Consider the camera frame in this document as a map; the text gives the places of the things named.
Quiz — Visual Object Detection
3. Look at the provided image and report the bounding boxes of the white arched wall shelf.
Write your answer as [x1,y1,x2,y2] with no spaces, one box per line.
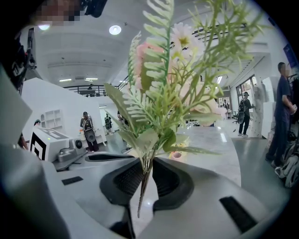
[40,109,62,129]

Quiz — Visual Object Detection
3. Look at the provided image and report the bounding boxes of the pink glass vase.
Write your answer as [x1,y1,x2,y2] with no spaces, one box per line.
[168,151,183,161]

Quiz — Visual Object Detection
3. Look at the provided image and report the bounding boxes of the grey white backpack rig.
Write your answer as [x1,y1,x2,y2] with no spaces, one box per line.
[275,140,299,189]

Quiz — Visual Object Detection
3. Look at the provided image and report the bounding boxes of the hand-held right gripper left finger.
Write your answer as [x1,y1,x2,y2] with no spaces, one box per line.
[37,158,152,239]

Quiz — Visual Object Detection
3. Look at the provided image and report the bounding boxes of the pink artificial flowers bouquet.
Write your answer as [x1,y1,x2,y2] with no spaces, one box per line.
[103,0,271,219]

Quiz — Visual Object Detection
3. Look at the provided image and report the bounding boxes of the white lockers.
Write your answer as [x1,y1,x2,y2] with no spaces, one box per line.
[251,76,280,140]

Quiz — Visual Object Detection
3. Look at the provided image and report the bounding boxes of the black chest harness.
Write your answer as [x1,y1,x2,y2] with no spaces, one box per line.
[9,28,37,89]

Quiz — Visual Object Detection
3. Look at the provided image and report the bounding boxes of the person's head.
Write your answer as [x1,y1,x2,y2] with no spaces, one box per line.
[32,0,84,27]

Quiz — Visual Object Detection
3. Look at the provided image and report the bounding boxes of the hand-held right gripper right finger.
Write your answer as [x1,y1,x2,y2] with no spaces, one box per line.
[140,157,288,239]

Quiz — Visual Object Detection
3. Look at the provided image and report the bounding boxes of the blue wall poster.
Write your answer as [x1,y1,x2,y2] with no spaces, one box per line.
[282,43,299,69]

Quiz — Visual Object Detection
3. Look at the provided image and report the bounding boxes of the grey marble table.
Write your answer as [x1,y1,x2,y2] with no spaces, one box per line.
[121,125,242,189]

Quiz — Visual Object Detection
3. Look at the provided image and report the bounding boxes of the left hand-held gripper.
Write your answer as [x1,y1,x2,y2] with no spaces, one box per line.
[29,127,141,172]

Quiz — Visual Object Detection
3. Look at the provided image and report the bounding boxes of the black head-worn camera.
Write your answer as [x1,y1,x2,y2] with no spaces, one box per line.
[83,0,108,19]

